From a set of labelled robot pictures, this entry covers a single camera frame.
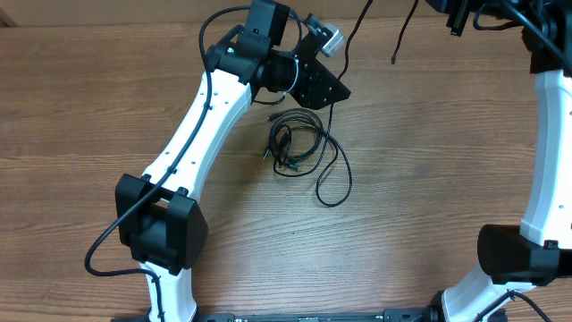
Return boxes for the black cable bundle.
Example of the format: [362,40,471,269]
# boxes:
[262,108,354,208]

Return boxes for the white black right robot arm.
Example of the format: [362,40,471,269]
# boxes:
[425,0,571,321]

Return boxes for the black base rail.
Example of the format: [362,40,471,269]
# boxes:
[193,308,437,322]

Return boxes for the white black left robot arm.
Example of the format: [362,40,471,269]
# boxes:
[114,1,350,321]

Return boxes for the black separated usb cable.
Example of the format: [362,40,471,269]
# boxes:
[328,0,420,135]

